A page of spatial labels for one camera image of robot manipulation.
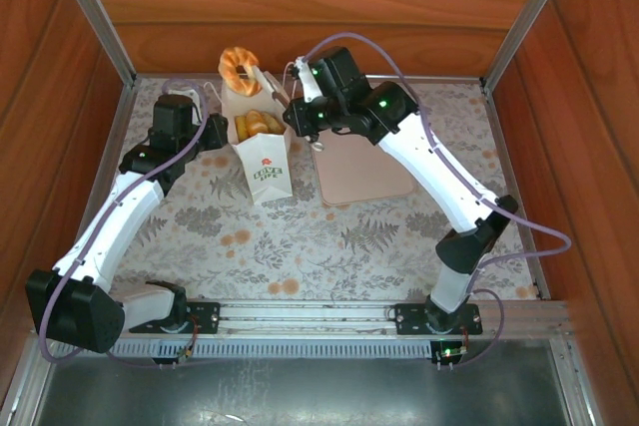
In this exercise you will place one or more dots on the fake bread slice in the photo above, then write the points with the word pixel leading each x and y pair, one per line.
pixel 273 122

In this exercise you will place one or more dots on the long striped fake bread roll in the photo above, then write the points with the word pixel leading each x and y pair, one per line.
pixel 256 123

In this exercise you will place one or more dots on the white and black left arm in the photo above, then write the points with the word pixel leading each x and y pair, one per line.
pixel 115 226

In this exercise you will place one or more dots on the small white hanging loop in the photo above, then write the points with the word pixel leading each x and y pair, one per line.
pixel 318 143

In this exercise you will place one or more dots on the pale pink tray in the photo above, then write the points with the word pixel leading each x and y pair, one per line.
pixel 359 176

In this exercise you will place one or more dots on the floral patterned table cover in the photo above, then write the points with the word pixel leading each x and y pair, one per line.
pixel 299 246

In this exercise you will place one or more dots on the circuit board with green light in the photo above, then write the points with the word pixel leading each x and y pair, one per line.
pixel 449 353

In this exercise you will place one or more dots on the grey metal sheet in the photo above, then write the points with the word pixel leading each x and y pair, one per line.
pixel 324 396

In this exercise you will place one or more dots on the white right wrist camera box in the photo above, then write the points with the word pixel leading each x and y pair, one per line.
pixel 307 82

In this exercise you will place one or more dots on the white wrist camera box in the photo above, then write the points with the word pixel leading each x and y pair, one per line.
pixel 182 94
pixel 307 82

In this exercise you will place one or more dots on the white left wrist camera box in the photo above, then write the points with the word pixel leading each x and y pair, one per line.
pixel 182 94

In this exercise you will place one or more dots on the aluminium frame post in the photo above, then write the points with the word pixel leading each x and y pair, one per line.
pixel 529 17
pixel 95 17

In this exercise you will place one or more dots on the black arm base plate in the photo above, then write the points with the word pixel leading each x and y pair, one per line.
pixel 204 318
pixel 407 318

